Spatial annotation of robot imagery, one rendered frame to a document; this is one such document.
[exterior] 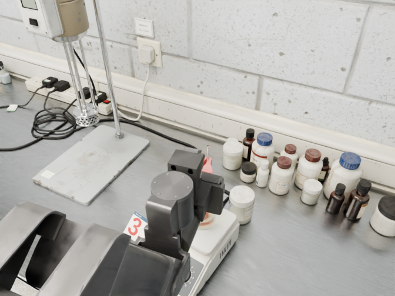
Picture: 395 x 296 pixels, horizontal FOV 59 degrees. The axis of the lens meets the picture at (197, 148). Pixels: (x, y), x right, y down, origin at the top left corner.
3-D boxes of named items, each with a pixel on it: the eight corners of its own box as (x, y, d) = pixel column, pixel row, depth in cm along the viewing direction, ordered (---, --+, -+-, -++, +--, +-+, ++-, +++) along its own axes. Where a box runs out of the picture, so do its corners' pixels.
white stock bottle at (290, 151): (274, 168, 100) (278, 145, 95) (285, 162, 103) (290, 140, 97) (285, 178, 97) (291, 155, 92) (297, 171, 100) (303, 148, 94)
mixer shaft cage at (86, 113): (89, 129, 92) (67, 37, 76) (70, 123, 94) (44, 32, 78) (106, 117, 96) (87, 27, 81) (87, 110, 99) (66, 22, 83)
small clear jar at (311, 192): (298, 192, 93) (301, 178, 90) (315, 192, 93) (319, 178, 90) (303, 205, 90) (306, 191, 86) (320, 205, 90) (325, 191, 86)
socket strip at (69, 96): (107, 115, 122) (105, 105, 119) (26, 90, 136) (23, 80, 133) (117, 108, 126) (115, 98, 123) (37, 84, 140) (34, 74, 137)
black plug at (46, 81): (46, 91, 127) (44, 86, 126) (37, 88, 129) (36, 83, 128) (60, 83, 132) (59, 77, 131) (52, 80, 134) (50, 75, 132)
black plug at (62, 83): (57, 94, 125) (56, 90, 124) (49, 92, 127) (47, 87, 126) (72, 86, 130) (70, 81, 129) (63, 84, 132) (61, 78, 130)
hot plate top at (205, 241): (208, 257, 69) (208, 255, 68) (161, 229, 74) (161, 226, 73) (238, 218, 76) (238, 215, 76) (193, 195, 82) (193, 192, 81)
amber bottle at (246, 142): (252, 151, 107) (255, 125, 100) (255, 160, 104) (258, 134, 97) (239, 152, 106) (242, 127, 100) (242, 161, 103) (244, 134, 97)
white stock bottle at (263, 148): (263, 158, 104) (267, 127, 97) (275, 171, 100) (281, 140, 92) (244, 164, 102) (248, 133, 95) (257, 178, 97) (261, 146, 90)
